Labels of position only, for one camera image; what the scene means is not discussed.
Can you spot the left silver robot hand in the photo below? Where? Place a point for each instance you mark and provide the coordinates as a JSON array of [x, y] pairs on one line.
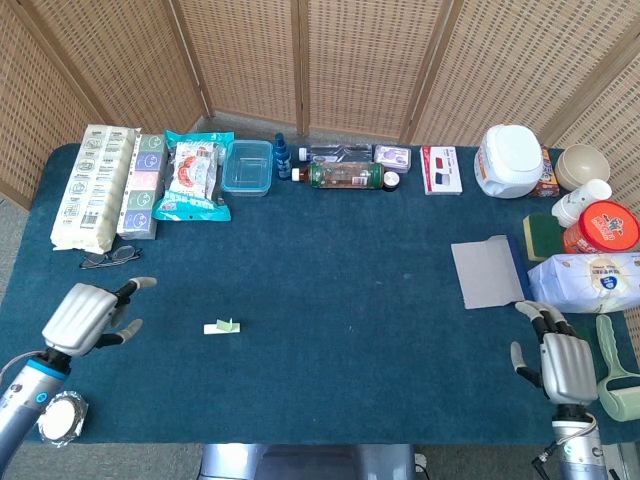
[[80, 315]]

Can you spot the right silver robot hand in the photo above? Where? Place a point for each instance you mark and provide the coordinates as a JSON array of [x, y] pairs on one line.
[[570, 370]]

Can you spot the pale green paper strip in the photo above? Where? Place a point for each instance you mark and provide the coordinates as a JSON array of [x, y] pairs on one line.
[[220, 328]]

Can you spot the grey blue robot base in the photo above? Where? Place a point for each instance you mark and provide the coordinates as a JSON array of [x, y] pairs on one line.
[[310, 462]]

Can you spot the pale green lint roller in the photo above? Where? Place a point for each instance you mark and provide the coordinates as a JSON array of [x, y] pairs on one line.
[[622, 395]]

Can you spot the white blue tissue package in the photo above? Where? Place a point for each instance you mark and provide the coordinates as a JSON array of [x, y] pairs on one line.
[[585, 282]]

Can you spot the foil cup with white filling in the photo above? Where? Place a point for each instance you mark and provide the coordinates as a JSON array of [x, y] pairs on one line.
[[60, 417]]

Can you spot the cream plastic bag roll package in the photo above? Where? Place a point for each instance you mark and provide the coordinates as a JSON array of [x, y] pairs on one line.
[[90, 190]]

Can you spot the grey notebook with blue spine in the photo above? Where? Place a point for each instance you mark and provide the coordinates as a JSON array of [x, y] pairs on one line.
[[485, 275]]

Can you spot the pastel square tissue pack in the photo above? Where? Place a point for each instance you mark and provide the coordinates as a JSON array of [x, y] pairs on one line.
[[142, 185]]

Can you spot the red lidded canister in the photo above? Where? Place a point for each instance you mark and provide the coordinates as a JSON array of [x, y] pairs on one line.
[[602, 227]]

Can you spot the white paper cup stack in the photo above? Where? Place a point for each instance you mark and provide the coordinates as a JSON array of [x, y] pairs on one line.
[[580, 200]]

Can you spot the teal snack bag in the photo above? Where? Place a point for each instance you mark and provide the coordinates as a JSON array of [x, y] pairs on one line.
[[192, 175]]

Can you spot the orange printed box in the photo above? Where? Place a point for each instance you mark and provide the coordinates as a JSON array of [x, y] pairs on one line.
[[548, 181]]

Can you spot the beige bowl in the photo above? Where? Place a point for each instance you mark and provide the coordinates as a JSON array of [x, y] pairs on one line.
[[582, 165]]

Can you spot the white detergent jug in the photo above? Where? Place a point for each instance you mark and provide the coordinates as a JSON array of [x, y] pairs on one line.
[[510, 160]]

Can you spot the clear container with blue rim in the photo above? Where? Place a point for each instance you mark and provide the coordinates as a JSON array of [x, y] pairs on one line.
[[247, 170]]

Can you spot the white box red blue print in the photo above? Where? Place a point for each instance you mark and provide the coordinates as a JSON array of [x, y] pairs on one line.
[[440, 170]]

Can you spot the teal felt table cloth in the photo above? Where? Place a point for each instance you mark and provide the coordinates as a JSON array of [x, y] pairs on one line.
[[325, 250]]

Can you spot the blue spray bottle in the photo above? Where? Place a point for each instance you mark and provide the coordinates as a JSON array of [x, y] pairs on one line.
[[282, 160]]

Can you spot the dark jar with silver lid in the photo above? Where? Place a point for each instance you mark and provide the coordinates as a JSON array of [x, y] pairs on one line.
[[391, 181]]

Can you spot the purple small case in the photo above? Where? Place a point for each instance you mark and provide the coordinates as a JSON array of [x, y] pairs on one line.
[[392, 157]]

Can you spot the green tea bottle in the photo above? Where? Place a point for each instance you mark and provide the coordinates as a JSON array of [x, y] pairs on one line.
[[345, 175]]

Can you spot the wicker folding screen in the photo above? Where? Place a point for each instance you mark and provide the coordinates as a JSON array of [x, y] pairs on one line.
[[350, 65]]

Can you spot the black frame eyeglasses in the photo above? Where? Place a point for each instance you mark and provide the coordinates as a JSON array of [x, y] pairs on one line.
[[121, 254]]

